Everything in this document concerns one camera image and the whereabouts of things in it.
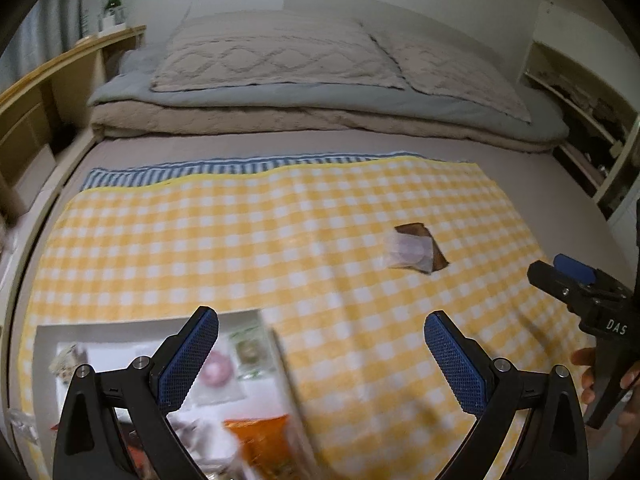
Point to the tall white carton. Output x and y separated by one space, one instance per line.
92 15

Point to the white dark snack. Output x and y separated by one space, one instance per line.
67 360

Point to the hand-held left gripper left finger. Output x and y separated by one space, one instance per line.
187 355

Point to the person's right hand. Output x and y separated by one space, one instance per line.
584 357

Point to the clear pink round snack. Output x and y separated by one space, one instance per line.
220 367

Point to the beige folded blanket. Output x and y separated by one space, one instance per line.
250 120

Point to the white cardboard box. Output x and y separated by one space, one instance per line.
125 332

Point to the clear purple round snack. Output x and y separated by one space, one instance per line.
407 252

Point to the beige textured pillow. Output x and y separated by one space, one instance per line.
260 55
450 70

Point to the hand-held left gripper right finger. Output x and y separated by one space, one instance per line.
455 360

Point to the white wall shelf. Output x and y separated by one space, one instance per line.
617 180

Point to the dark shelf clutter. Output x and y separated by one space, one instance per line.
585 105

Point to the small white holder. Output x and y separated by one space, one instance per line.
112 22

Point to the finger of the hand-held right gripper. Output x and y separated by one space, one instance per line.
575 267
550 280

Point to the grey curtain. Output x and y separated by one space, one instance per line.
45 25

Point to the green glass bottle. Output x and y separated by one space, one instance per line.
113 2

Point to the yellow checked cloth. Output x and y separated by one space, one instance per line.
250 235

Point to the blue striped cloth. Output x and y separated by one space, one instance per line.
175 172

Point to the brown snack packet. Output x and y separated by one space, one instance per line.
436 258

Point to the clear pale round snack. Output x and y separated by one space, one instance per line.
247 350

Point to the wooden bedside shelf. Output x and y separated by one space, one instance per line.
60 60

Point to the orange snack packet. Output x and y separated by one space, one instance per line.
260 432

